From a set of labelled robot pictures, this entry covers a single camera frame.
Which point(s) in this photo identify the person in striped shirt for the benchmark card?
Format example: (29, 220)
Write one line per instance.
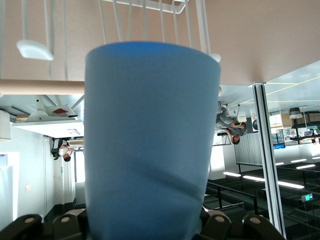
(233, 126)

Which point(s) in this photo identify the person in white shirt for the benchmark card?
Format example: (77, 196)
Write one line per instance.
(63, 151)

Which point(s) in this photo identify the white desk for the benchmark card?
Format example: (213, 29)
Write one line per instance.
(50, 127)

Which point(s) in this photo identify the aluminium frame post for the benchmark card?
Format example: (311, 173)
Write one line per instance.
(267, 155)

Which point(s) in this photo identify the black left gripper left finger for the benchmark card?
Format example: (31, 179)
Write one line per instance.
(45, 227)

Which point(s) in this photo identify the brown table cover sheet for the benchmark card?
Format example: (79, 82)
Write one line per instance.
(262, 37)

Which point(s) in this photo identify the black metal railing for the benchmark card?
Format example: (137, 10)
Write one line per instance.
(220, 197)

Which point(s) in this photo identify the blue plastic cup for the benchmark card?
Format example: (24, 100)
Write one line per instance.
(150, 140)

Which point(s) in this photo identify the green exit sign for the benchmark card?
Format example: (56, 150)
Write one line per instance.
(307, 198)

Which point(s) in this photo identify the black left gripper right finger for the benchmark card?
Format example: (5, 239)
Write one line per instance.
(237, 227)

